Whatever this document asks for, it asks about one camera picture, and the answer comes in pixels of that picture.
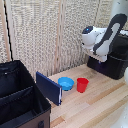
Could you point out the blue plastic bowl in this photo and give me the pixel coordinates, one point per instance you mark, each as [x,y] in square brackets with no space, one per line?
[66,82]

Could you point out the black air fryer drawer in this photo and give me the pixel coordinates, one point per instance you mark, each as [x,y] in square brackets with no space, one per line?
[100,66]

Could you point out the woven bamboo screen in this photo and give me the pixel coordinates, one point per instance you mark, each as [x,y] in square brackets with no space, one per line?
[33,33]

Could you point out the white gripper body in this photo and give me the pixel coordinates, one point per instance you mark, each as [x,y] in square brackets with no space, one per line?
[97,56]

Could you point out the black fabric storage box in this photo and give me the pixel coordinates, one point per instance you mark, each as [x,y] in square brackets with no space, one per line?
[20,100]

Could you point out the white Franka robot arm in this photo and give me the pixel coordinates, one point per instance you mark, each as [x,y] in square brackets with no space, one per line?
[103,36]

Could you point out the black air fryer body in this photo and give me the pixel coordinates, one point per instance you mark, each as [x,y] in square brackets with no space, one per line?
[118,63]

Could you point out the red plastic cup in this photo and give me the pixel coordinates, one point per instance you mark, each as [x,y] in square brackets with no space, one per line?
[82,85]

